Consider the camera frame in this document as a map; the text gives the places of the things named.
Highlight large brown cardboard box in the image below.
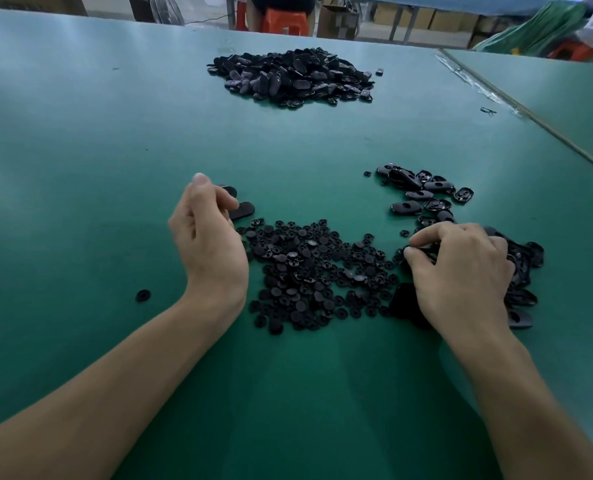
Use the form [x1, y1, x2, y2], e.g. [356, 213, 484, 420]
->
[0, 0, 88, 16]

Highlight long blue work table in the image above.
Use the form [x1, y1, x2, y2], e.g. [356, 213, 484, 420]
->
[346, 0, 578, 18]

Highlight pile of small black buttons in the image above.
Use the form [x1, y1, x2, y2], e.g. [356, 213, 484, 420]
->
[239, 217, 408, 336]

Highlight person's right hand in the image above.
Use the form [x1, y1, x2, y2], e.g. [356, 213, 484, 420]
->
[403, 221, 518, 344]

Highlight grey floor fan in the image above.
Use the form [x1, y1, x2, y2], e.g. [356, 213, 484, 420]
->
[129, 0, 186, 26]

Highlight green striped bag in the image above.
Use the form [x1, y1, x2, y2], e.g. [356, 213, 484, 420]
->
[473, 3, 588, 56]

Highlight pile of black oval shells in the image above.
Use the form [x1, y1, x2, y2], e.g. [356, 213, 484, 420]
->
[376, 163, 546, 331]

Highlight small open cardboard box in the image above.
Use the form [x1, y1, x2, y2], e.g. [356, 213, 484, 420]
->
[317, 3, 360, 41]

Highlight person's right forearm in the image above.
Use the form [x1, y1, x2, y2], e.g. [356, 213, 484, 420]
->
[451, 319, 593, 480]

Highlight person's left forearm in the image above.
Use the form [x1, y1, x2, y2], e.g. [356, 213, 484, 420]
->
[0, 293, 240, 480]

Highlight person's left hand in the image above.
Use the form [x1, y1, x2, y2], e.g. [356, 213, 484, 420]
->
[169, 173, 250, 318]

